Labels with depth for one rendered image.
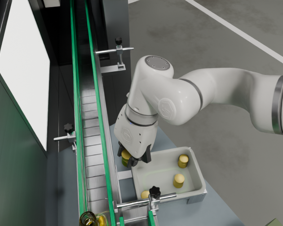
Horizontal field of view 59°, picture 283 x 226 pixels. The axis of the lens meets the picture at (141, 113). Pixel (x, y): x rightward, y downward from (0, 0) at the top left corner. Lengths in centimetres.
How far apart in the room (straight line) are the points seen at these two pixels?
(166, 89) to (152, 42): 234
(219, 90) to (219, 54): 223
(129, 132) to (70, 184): 45
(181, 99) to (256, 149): 166
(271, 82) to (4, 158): 44
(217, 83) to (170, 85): 11
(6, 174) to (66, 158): 54
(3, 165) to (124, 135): 26
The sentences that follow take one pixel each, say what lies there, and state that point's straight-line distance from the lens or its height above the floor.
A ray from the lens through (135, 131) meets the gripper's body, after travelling 55.
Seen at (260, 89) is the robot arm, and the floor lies 137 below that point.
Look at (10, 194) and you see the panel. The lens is 51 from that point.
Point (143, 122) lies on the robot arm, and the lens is 53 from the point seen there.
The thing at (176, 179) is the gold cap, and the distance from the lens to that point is 88.
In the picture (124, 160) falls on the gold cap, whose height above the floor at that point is 102.
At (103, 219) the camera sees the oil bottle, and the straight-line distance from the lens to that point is 55.
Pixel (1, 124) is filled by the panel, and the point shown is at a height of 125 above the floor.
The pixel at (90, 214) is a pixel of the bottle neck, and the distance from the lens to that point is 50.
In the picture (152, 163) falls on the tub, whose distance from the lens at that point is 93.
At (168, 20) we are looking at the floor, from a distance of 314.
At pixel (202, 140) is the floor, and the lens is 197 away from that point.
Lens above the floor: 161
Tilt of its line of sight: 51 degrees down
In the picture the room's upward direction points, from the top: straight up
